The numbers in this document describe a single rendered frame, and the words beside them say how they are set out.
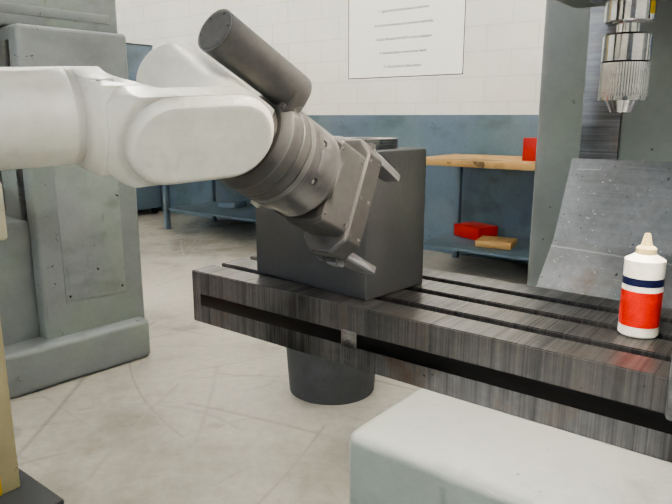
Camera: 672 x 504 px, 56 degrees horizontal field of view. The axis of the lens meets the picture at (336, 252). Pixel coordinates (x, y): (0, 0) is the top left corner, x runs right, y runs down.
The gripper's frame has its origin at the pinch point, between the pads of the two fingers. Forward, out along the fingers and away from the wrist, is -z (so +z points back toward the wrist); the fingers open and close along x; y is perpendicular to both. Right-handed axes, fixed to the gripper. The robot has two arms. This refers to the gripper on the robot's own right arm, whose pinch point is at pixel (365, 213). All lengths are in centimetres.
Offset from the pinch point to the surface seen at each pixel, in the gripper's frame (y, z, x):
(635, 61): -21.6, -7.7, 20.3
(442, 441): -11.0, -7.0, -20.2
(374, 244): 6.1, -11.3, -0.2
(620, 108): -20.3, -10.2, 16.6
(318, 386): 124, -161, -25
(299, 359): 133, -154, -16
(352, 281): 8.8, -12.4, -5.1
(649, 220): -16, -47, 18
